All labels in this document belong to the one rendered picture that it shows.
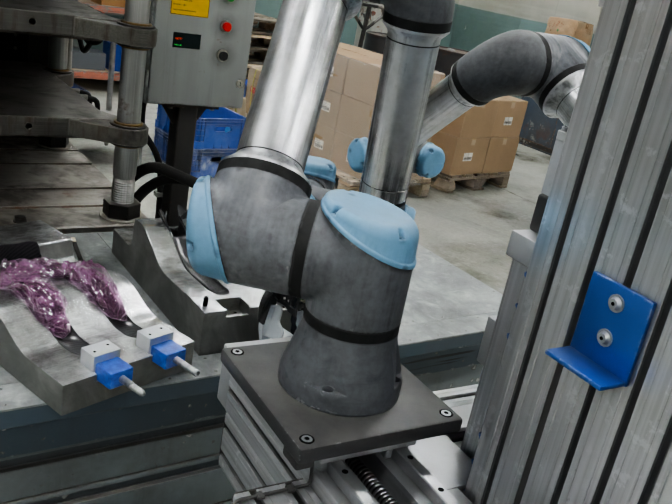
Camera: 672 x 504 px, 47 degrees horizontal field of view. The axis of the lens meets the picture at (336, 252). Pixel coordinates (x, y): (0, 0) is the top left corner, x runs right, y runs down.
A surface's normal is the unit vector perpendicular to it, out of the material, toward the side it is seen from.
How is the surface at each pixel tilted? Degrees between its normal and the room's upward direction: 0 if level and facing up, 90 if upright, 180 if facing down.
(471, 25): 90
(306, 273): 98
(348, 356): 72
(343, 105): 89
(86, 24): 90
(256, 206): 46
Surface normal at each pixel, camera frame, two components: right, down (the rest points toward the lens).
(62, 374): 0.18, -0.92
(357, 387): 0.22, 0.08
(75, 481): 0.54, 0.38
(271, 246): -0.11, 0.09
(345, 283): -0.18, 0.36
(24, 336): 0.50, -0.67
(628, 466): -0.85, 0.04
